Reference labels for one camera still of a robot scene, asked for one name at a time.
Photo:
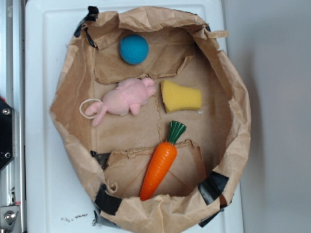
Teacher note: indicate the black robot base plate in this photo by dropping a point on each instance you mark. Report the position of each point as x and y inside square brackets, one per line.
[6, 134]

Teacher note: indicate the pink plush bunny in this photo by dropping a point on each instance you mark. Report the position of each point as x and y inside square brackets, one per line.
[128, 96]

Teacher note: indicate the orange plastic carrot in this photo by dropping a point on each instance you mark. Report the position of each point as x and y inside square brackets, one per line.
[161, 161]

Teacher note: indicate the blue ball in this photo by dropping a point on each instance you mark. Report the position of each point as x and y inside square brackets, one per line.
[134, 49]

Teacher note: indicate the metal frame rail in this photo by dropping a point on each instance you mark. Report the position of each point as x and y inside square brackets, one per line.
[13, 217]

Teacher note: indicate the yellow sponge piece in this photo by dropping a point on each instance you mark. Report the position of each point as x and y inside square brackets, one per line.
[177, 97]

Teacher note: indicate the brown paper bag basket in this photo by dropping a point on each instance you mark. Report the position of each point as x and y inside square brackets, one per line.
[111, 159]

